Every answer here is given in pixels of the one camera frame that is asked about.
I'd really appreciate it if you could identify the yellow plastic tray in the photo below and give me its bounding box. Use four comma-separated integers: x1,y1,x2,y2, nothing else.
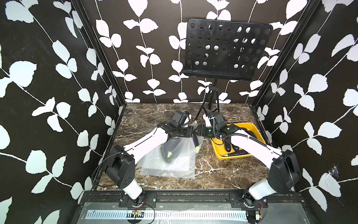
211,122,266,160

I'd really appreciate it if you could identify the clear zip-top bag top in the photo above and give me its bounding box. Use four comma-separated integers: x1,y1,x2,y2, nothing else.
139,134,204,179

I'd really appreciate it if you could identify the white perforated strip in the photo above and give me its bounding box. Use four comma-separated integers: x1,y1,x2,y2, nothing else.
84,210,247,222

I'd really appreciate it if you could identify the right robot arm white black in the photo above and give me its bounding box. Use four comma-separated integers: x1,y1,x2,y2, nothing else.
195,125,302,206

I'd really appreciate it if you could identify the stack of clear zip-top bags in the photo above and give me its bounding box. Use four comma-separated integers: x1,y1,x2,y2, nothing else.
137,150,196,179

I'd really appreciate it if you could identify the black perforated music stand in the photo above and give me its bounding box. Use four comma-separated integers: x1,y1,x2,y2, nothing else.
182,19,274,111

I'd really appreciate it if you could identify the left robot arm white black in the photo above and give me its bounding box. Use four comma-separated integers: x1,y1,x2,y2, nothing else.
104,123,204,205

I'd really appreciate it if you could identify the black front mounting rail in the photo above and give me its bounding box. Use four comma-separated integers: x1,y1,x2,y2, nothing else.
80,189,305,210

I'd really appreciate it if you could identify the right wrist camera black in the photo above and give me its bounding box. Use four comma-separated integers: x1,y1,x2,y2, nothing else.
208,112,227,129

